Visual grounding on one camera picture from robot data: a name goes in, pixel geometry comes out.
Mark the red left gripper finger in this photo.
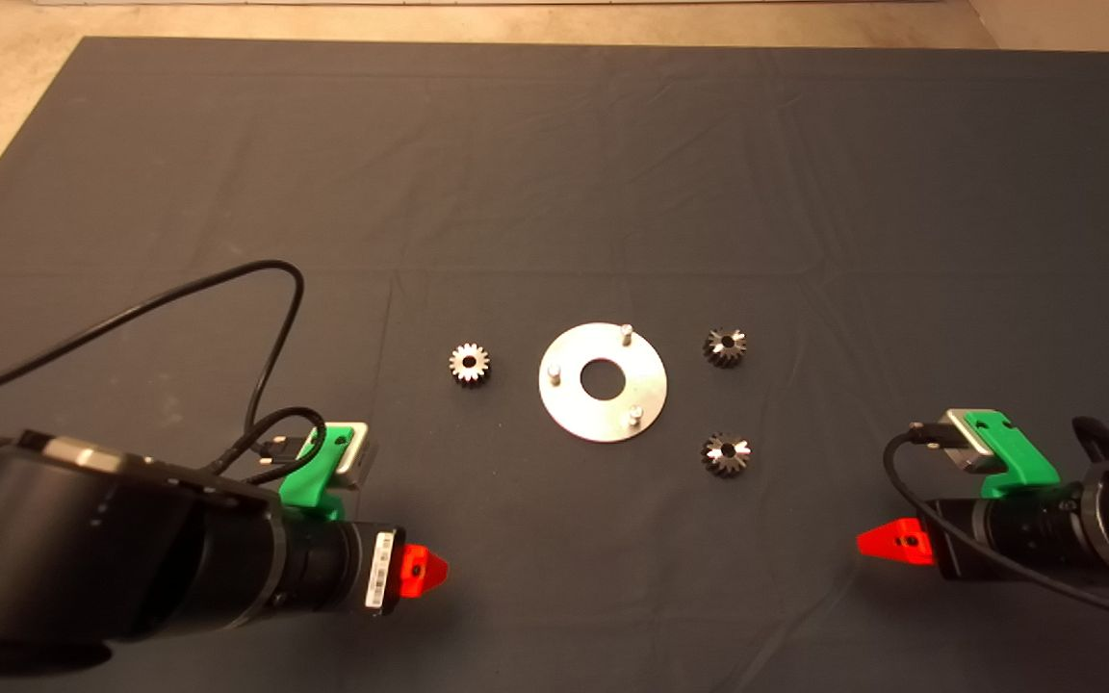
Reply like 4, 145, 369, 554
399, 544, 451, 598

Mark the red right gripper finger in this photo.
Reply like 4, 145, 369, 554
856, 518, 936, 569

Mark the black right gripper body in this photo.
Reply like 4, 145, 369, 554
930, 486, 1090, 582

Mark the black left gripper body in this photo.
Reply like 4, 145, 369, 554
277, 515, 407, 617

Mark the small steel planetary gear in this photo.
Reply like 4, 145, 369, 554
703, 327, 748, 369
701, 432, 753, 478
449, 344, 492, 388

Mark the round metal carrier plate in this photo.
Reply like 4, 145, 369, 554
538, 321, 668, 444

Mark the dark grey table cloth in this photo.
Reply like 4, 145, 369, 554
0, 37, 1109, 693

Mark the green right camera mount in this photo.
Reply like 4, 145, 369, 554
964, 410, 1061, 499

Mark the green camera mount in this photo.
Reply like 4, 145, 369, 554
964, 410, 1061, 499
278, 422, 355, 523

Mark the green left camera mount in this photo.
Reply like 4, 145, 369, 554
278, 422, 355, 523

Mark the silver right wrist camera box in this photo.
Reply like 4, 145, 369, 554
942, 409, 998, 475

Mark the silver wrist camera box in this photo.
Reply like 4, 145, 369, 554
328, 423, 377, 487
942, 409, 998, 475

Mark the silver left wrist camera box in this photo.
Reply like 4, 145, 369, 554
328, 423, 377, 487

